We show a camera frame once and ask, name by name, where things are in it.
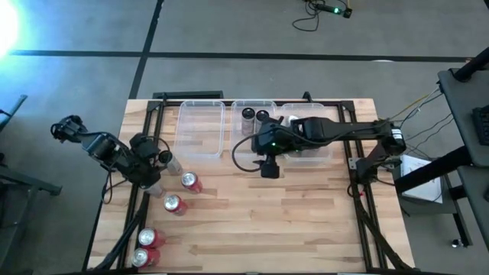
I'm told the gray desk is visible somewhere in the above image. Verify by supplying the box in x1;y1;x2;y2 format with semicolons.
437;67;489;249

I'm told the black metal stand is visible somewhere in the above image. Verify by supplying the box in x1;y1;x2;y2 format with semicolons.
0;94;63;230

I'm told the black aluminium rig frame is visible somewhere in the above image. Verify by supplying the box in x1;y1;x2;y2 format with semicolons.
89;97;416;274

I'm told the red Fanta can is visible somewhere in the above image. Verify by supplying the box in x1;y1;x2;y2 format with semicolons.
180;170;204;195
163;193;189;217
131;247;161;268
137;227;167;249

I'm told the black keyboard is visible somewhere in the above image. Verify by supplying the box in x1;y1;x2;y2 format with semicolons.
471;105;489;146

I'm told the black box behind table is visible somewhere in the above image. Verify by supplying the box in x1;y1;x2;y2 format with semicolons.
152;90;225;100

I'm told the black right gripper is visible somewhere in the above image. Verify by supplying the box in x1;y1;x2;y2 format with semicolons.
251;114;297;157

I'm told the clear plastic bin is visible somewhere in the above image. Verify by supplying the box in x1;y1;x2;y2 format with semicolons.
280;102;332;167
173;99;226;160
228;99;278;164

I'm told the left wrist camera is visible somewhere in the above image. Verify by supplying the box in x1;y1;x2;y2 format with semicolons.
128;132;162;162

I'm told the white paper sheet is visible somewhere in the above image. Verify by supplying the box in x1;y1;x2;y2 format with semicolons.
399;155;444;203

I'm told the black pole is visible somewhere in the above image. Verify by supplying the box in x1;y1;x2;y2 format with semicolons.
452;45;489;83

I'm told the black desk leg bar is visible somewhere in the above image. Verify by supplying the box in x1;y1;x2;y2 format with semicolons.
393;144;473;194

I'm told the black power strip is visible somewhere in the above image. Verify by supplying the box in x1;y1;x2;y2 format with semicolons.
313;2;342;15

